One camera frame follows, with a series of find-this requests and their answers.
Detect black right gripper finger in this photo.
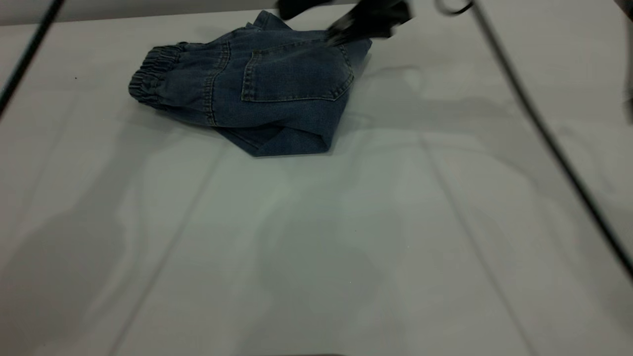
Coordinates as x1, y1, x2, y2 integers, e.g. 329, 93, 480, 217
276, 0, 338, 21
325, 0, 414, 47

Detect blue faded denim pants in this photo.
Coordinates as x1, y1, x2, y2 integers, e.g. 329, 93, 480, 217
128, 10, 372, 158

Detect thin black cable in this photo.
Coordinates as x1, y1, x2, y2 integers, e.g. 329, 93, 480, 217
434, 0, 633, 282
0, 0, 66, 119

